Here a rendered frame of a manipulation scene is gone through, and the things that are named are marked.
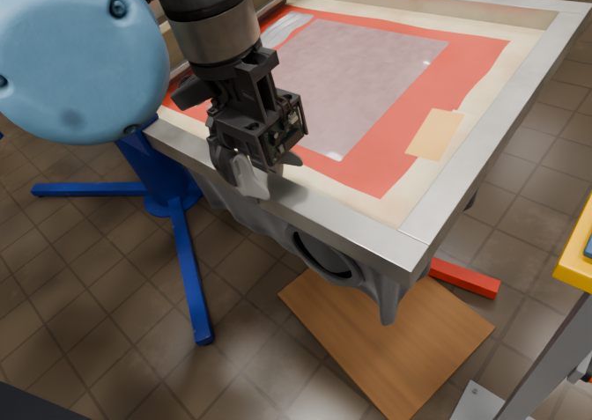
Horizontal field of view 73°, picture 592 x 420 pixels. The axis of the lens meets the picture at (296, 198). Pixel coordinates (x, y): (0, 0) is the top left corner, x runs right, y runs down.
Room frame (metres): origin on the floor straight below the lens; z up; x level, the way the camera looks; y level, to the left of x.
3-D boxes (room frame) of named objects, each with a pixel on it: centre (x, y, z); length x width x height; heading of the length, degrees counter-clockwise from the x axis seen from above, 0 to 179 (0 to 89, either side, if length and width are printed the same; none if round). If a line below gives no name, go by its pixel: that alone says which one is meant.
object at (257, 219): (0.52, 0.04, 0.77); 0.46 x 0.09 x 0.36; 38
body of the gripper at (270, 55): (0.36, 0.02, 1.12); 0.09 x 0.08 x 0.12; 38
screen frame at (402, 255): (0.68, -0.07, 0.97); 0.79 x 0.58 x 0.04; 38
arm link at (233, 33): (0.37, 0.02, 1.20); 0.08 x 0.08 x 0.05
